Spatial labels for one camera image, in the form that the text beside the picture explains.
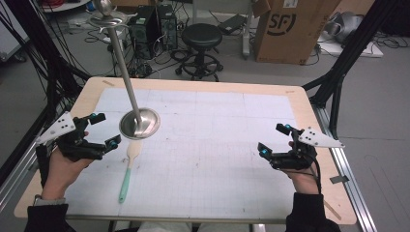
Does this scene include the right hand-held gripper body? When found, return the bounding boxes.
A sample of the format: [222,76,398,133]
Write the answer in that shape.
[269,126,345,171]

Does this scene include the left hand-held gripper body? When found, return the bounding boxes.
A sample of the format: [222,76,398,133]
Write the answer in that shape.
[35,110,113,162]

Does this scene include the metal stand with round base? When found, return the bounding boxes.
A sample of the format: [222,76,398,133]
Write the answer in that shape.
[86,0,161,140]

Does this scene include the wooden spatula with teal handle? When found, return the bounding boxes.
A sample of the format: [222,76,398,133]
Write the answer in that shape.
[118,139,143,204]

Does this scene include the person's right hand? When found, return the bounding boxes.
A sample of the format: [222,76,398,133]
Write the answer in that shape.
[280,140,324,195]

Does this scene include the person's left hand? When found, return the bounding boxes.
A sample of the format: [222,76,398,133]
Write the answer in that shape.
[41,130,95,200]

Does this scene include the grey tape piece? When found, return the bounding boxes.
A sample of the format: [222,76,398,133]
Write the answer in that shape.
[329,174,350,185]

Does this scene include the white grid mat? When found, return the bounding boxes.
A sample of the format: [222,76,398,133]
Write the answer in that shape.
[64,87,298,218]

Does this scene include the grey wristwatch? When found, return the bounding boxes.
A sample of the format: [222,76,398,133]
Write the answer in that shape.
[33,193,68,208]

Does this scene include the thin wooden stick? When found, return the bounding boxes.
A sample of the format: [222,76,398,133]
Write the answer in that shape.
[323,199,343,222]

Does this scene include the brown cardboard box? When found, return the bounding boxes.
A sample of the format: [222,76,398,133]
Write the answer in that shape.
[252,0,343,66]

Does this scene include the large black computer tower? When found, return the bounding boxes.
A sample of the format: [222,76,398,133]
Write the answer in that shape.
[128,5,162,61]

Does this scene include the white stand leg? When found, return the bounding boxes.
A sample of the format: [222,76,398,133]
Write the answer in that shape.
[241,0,256,61]

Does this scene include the white flat board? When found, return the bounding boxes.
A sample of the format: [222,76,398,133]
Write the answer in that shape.
[316,33,385,59]

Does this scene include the slim black computer tower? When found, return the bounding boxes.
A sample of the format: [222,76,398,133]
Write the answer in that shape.
[156,3,179,51]

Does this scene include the black flat device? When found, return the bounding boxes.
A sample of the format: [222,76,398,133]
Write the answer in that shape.
[218,14,248,36]

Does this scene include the silver foil bag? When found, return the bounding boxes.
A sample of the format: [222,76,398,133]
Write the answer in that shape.
[323,11,365,45]

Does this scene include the black round stool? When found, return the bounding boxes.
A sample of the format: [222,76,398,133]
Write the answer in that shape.
[174,22,224,82]

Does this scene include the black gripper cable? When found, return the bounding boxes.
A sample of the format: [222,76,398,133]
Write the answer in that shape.
[303,154,324,195]

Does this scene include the aluminium rail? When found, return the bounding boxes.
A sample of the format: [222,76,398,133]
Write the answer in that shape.
[310,103,379,232]
[0,137,44,212]

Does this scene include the black metal frame stand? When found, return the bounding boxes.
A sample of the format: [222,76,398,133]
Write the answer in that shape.
[0,0,92,188]
[302,0,401,140]

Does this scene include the bundle of black floor cables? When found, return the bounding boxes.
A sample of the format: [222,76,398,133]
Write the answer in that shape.
[84,18,194,80]

